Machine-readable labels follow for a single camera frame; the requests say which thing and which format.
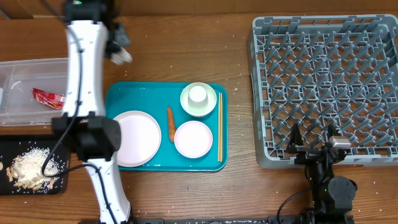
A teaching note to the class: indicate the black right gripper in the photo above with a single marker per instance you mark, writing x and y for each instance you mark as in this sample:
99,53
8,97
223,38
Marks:
306,154

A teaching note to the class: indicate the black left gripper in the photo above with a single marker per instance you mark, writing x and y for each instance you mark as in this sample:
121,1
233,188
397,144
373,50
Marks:
124,37

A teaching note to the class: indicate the white napkin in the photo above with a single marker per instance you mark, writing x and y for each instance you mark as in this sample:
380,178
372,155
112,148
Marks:
121,57

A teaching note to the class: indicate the grey dish rack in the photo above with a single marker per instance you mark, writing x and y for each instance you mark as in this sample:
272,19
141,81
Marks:
316,71

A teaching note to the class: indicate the red snack wrapper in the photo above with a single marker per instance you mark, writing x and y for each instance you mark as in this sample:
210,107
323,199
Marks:
53,100

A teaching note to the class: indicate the white upside-down cup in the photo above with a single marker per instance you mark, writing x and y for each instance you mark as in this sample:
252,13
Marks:
198,95

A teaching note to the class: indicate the large white round plate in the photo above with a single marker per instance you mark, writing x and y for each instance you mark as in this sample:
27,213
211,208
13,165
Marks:
141,138

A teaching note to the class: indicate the small white round plate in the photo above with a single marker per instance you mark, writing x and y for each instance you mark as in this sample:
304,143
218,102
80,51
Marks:
193,139

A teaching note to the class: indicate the rice and food scraps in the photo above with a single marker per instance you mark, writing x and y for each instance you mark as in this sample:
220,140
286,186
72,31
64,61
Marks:
25,171

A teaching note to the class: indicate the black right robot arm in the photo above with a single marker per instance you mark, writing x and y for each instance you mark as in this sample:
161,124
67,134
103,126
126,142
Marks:
332,196

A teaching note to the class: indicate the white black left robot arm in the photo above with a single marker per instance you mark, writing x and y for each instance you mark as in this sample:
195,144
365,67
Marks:
93,34

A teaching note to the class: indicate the black waste tray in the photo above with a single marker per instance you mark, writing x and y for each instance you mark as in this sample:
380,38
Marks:
14,145

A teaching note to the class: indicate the right wooden chopstick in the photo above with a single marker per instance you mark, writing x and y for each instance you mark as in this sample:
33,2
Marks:
221,153

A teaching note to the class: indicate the orange carrot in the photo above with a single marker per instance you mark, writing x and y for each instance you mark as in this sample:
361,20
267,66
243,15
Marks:
171,124

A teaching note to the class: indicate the clear plastic bin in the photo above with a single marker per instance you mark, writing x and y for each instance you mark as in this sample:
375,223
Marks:
19,78

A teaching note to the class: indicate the pale green bowl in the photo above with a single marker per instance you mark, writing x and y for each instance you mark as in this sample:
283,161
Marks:
200,110

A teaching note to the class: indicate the teal plastic tray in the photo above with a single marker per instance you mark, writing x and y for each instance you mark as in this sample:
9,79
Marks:
154,98

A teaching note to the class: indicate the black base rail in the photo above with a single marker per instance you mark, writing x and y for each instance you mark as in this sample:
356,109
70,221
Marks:
286,219

